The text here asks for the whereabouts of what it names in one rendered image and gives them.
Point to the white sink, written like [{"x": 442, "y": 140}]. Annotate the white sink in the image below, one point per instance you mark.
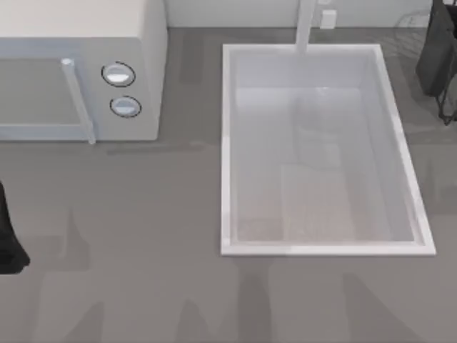
[{"x": 321, "y": 160}]

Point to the pale microwave oven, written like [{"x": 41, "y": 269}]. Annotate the pale microwave oven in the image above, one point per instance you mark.
[{"x": 150, "y": 89}]

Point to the small microwave knob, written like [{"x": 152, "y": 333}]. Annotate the small microwave knob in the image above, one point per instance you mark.
[{"x": 125, "y": 106}]

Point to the large microwave knob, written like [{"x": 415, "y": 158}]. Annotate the large microwave knob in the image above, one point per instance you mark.
[{"x": 118, "y": 74}]

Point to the tall white tap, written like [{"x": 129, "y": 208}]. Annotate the tall white tap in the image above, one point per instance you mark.
[{"x": 304, "y": 25}]

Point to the microwave oven door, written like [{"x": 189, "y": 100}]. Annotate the microwave oven door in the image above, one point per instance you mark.
[{"x": 32, "y": 93}]

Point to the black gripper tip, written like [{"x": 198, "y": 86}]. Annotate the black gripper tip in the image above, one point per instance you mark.
[{"x": 9, "y": 243}]

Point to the black dish rack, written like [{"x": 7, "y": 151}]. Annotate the black dish rack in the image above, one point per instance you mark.
[{"x": 438, "y": 60}]

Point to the white wall socket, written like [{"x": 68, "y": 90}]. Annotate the white wall socket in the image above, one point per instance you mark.
[{"x": 328, "y": 19}]

